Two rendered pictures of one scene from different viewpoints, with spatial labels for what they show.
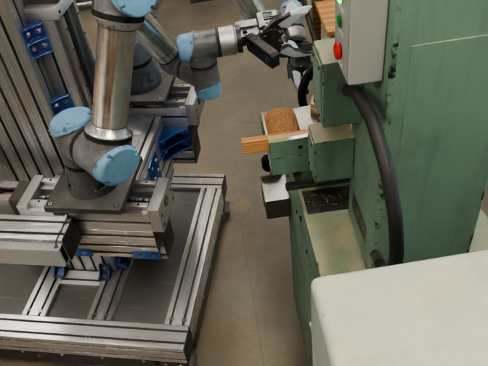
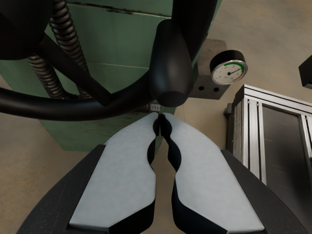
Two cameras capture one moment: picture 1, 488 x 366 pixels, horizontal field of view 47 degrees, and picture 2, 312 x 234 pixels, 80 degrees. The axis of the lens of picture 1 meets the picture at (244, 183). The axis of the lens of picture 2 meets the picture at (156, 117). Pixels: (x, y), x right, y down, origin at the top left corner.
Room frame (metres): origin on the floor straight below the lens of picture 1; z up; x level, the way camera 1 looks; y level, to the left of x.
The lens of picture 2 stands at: (1.62, -0.25, 0.89)
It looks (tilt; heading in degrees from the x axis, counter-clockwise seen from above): 59 degrees down; 168
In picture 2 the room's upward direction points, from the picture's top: 15 degrees clockwise
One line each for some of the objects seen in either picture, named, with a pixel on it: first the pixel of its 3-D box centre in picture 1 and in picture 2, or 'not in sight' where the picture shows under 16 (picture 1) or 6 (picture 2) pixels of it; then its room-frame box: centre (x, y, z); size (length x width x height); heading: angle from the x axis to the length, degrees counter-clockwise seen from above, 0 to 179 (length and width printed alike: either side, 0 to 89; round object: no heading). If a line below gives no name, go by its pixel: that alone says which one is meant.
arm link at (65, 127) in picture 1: (78, 136); not in sight; (1.21, 0.42, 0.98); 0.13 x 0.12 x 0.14; 40
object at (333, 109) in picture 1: (336, 82); not in sight; (0.94, -0.21, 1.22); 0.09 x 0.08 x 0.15; 1
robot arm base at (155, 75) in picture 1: (137, 70); not in sight; (1.70, 0.31, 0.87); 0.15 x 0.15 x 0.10
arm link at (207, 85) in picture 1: (202, 75); not in sight; (1.35, 0.07, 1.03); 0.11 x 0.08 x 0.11; 40
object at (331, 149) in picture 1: (330, 151); not in sight; (0.97, -0.20, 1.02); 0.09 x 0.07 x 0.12; 91
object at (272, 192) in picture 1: (274, 195); (207, 69); (1.30, -0.09, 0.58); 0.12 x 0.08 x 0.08; 1
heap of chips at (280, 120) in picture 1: (282, 120); not in sight; (1.24, -0.13, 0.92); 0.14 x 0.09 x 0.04; 1
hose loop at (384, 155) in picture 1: (369, 188); not in sight; (0.74, -0.23, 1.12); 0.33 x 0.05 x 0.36; 1
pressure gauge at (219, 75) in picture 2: (271, 165); (224, 69); (1.37, -0.10, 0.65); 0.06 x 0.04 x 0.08; 91
